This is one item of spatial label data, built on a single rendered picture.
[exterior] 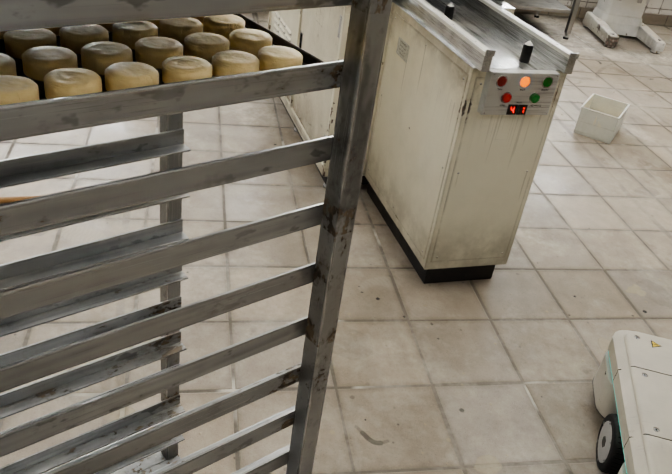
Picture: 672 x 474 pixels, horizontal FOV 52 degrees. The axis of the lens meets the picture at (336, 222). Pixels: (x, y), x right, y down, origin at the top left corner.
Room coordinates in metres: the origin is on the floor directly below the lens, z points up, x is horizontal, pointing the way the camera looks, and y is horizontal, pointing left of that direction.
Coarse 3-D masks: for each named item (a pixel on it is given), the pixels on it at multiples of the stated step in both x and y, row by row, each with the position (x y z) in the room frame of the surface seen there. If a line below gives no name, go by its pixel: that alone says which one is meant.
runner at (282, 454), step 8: (288, 448) 0.76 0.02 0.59; (272, 456) 0.74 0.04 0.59; (280, 456) 0.72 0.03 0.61; (256, 464) 0.72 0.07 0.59; (264, 464) 0.70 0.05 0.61; (272, 464) 0.71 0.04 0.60; (280, 464) 0.72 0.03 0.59; (240, 472) 0.70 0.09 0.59; (248, 472) 0.68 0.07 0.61; (256, 472) 0.69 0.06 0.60; (264, 472) 0.70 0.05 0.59
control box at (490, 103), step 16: (496, 80) 2.04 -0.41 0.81; (512, 80) 2.06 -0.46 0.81; (496, 96) 2.05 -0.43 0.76; (512, 96) 2.07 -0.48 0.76; (528, 96) 2.09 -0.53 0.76; (544, 96) 2.11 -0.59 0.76; (480, 112) 2.04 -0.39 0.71; (496, 112) 2.05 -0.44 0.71; (528, 112) 2.09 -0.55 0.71; (544, 112) 2.11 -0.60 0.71
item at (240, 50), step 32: (0, 32) 0.70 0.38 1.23; (32, 32) 0.69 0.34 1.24; (64, 32) 0.70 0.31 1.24; (96, 32) 0.72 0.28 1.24; (128, 32) 0.73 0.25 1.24; (160, 32) 0.78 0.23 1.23; (192, 32) 0.78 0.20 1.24; (224, 32) 0.81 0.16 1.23; (256, 32) 0.80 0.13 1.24; (0, 64) 0.59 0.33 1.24; (32, 64) 0.61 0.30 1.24; (64, 64) 0.62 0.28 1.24; (96, 64) 0.65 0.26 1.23; (128, 64) 0.64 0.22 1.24; (160, 64) 0.69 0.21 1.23; (192, 64) 0.67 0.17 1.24; (224, 64) 0.68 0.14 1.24; (256, 64) 0.70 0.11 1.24; (288, 64) 0.72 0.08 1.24; (0, 96) 0.53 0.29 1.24; (32, 96) 0.54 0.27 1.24; (64, 96) 0.56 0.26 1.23
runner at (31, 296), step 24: (288, 216) 0.70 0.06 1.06; (312, 216) 0.72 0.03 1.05; (192, 240) 0.61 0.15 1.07; (216, 240) 0.63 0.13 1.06; (240, 240) 0.65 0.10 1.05; (264, 240) 0.67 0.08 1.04; (120, 264) 0.56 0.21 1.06; (144, 264) 0.57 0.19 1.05; (168, 264) 0.59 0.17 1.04; (24, 288) 0.50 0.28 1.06; (48, 288) 0.51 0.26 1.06; (72, 288) 0.52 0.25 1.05; (96, 288) 0.54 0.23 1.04; (0, 312) 0.48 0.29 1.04; (24, 312) 0.49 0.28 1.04
